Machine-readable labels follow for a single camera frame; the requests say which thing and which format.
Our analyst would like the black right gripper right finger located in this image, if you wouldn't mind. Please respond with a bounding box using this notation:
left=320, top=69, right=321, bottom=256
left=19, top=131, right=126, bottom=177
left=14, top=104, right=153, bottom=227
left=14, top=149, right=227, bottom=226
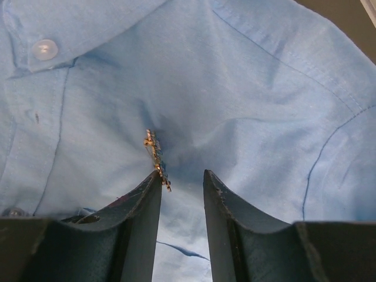
left=203, top=170, right=375, bottom=281

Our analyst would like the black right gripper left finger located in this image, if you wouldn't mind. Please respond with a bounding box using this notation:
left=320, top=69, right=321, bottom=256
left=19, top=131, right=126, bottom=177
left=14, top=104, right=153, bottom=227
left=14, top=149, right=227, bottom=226
left=1, top=172, right=162, bottom=281

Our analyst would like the blue gold leaf brooch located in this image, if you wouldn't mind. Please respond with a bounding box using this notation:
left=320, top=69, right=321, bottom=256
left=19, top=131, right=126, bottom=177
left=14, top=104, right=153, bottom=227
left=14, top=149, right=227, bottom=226
left=143, top=129, right=172, bottom=192

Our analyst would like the light blue button shirt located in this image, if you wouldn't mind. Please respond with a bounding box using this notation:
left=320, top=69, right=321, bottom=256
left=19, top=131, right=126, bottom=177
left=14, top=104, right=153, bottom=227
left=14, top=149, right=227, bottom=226
left=1, top=1, right=375, bottom=281

